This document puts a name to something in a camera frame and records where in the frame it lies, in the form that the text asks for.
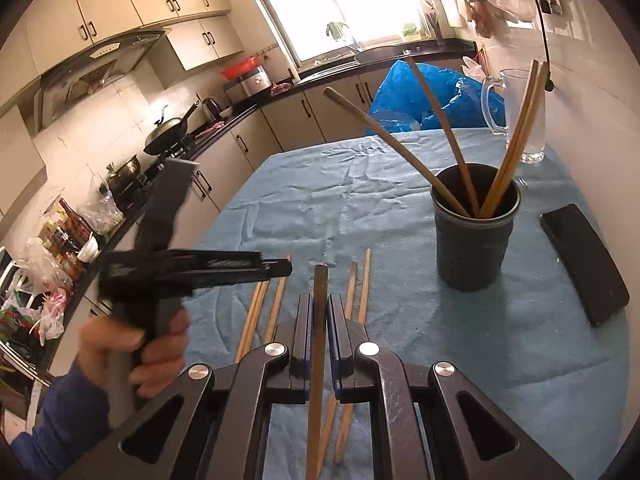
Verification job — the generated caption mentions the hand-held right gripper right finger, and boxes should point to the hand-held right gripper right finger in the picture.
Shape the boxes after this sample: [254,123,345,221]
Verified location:
[326,294,576,480]

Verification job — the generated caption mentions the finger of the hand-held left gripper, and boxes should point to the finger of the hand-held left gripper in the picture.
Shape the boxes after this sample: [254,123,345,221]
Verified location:
[192,249,293,291]

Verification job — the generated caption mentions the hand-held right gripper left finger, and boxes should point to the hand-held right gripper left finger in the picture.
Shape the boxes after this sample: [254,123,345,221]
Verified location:
[57,292,313,480]

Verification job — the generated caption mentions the brown bamboo chopstick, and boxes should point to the brown bamboo chopstick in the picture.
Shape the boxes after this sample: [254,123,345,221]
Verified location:
[477,60,540,218]
[487,61,549,218]
[334,248,372,464]
[244,281,271,357]
[317,261,359,461]
[264,255,292,345]
[324,86,471,218]
[306,263,329,480]
[235,281,264,363]
[404,55,481,216]

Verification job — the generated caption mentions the dark cylindrical chopstick holder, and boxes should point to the dark cylindrical chopstick holder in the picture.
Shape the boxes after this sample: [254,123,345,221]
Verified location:
[431,162,521,292]

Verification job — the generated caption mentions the person's left forearm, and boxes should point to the person's left forearm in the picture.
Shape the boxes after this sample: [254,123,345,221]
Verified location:
[10,365,111,480]

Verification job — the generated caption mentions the person's left hand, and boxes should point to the person's left hand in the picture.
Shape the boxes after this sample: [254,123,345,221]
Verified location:
[79,307,192,401]

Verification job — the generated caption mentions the white bowl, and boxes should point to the white bowl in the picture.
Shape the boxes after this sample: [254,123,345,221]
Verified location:
[77,236,100,263]

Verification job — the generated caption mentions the clear plastic bag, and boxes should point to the clear plastic bag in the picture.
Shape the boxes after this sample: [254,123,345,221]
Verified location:
[82,175,124,236]

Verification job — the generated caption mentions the brown sauce bottle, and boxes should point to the brown sauce bottle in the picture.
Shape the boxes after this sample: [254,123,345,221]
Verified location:
[58,198,94,242]

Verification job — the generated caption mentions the group of condiment bottles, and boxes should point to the group of condiment bottles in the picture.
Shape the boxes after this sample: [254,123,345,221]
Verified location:
[40,210,87,281]

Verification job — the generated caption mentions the black gas stove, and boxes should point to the black gas stove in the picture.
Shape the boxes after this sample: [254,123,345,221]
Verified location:
[107,142,202,197]

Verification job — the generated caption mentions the steel cooking pot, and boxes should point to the steel cooking pot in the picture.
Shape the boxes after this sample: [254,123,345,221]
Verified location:
[106,155,142,187]

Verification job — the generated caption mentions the pink and white plastic bag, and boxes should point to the pink and white plastic bag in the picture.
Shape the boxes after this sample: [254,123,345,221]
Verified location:
[36,289,67,342]

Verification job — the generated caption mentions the blue tablecloth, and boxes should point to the blue tablecloth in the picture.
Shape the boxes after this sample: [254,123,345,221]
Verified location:
[182,127,628,480]

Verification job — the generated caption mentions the beige base cabinets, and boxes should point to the beige base cabinets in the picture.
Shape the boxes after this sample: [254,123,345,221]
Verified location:
[50,57,482,377]

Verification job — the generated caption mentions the silver rice cooker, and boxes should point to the silver rice cooker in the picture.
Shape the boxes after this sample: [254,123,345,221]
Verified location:
[227,66,274,99]

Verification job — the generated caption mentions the steel range hood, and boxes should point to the steel range hood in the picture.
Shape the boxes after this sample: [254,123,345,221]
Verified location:
[34,29,172,133]

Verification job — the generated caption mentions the red plastic basket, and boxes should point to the red plastic basket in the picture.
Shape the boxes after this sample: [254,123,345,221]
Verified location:
[221,57,264,80]

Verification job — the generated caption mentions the blue plastic bag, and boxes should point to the blue plastic bag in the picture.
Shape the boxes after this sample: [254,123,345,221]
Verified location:
[367,60,506,136]

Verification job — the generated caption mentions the black smartphone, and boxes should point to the black smartphone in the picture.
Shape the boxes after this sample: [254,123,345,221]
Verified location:
[540,204,630,328]

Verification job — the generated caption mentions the bright kitchen window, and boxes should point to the bright kitchen window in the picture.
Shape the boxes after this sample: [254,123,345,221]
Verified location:
[250,0,427,63]

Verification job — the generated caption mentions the clear glass pitcher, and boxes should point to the clear glass pitcher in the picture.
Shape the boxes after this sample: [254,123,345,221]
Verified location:
[481,69,547,165]

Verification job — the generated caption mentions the black kitchen countertop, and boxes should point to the black kitchen countertop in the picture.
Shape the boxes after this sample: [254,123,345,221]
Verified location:
[75,37,477,273]

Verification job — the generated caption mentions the white hanging cutting board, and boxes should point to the white hanging cutting board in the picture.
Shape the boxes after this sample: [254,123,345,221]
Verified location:
[440,0,467,28]

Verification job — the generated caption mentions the black wok with long handle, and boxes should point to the black wok with long handle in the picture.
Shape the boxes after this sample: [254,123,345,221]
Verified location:
[143,101,200,156]

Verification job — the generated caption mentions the beige wall cabinets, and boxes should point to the beige wall cabinets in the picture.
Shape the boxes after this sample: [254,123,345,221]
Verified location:
[0,0,247,121]

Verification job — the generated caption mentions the black power cable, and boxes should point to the black power cable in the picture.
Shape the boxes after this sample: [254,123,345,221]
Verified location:
[515,0,557,93]

